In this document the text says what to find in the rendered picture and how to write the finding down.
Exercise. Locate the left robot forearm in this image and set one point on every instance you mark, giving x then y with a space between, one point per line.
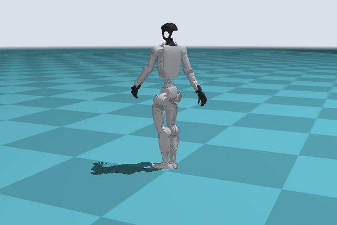
142 76

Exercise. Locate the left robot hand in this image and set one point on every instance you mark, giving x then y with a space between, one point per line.
135 90

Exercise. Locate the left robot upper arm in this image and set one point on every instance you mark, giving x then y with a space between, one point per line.
155 52

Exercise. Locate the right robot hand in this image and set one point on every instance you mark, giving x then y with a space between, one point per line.
201 96

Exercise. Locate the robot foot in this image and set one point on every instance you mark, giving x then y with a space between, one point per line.
162 166
175 165

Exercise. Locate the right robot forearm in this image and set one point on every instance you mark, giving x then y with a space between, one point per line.
193 80

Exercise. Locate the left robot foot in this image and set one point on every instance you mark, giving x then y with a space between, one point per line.
162 166

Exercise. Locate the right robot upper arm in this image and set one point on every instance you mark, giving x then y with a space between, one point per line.
185 60

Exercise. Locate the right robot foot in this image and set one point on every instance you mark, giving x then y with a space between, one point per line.
175 165

